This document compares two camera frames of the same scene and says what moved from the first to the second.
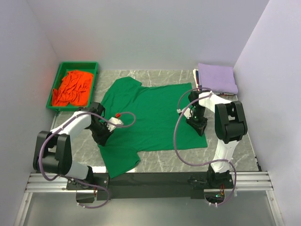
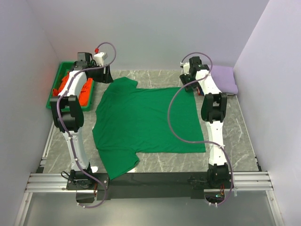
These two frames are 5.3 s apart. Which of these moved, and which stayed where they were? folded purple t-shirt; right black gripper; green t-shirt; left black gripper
Moved: left black gripper; right black gripper
Stayed: green t-shirt; folded purple t-shirt
